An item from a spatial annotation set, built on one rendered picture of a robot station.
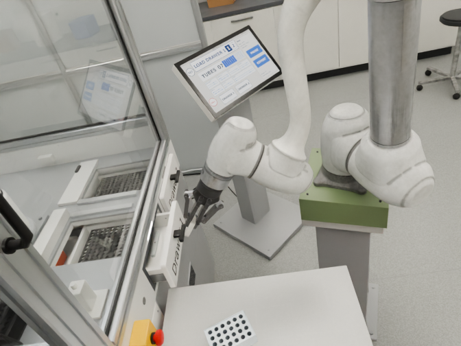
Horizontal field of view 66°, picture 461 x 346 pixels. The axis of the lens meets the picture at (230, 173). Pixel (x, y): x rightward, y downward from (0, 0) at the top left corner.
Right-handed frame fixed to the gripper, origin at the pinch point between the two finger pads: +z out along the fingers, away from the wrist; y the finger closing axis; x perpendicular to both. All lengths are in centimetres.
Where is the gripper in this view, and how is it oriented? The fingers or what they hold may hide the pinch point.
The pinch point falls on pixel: (190, 226)
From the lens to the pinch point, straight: 115.4
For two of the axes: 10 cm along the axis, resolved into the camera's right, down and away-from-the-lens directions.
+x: 0.1, 6.1, -8.0
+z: -3.9, 7.3, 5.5
